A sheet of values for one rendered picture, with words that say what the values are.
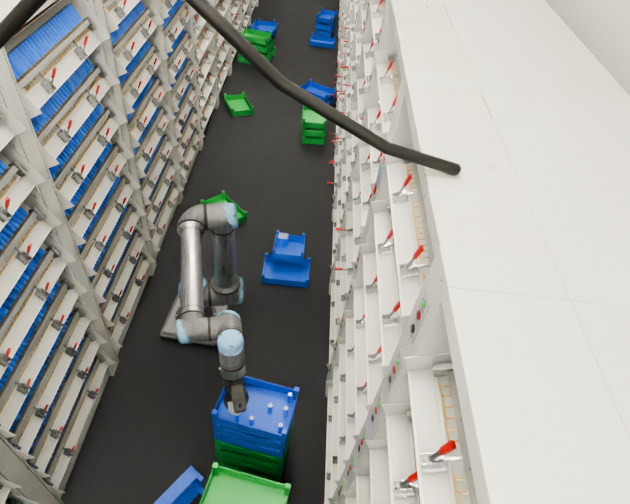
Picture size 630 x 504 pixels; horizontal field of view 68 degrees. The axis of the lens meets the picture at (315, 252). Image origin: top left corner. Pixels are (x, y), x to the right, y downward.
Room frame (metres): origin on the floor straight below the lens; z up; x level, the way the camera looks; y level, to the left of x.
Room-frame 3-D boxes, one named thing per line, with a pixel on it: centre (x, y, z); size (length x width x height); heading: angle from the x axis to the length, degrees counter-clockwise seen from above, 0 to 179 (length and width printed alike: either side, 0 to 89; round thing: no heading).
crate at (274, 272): (2.01, 0.17, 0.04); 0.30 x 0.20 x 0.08; 94
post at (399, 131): (1.25, -0.27, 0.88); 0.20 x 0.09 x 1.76; 94
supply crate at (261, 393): (0.85, 0.14, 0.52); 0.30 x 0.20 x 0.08; 83
